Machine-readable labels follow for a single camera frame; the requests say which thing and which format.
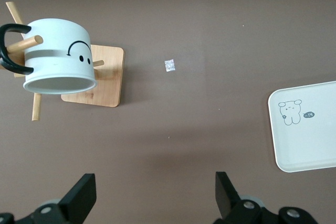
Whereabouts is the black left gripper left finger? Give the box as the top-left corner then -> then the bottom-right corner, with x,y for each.
31,173 -> 97,224

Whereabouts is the wooden mug stand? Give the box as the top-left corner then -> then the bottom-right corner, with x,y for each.
0,1 -> 125,122

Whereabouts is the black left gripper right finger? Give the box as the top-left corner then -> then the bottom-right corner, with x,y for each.
215,171 -> 265,224

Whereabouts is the white smiley mug black handle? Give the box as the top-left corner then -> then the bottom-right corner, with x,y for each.
0,18 -> 98,96

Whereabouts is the brown table cover sheet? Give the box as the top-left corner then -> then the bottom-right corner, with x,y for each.
0,0 -> 336,224

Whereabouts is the small silver foil scrap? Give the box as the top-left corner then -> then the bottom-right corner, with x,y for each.
164,59 -> 176,73

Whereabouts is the cream tray with bear drawing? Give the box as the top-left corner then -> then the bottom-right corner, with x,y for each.
267,80 -> 336,174

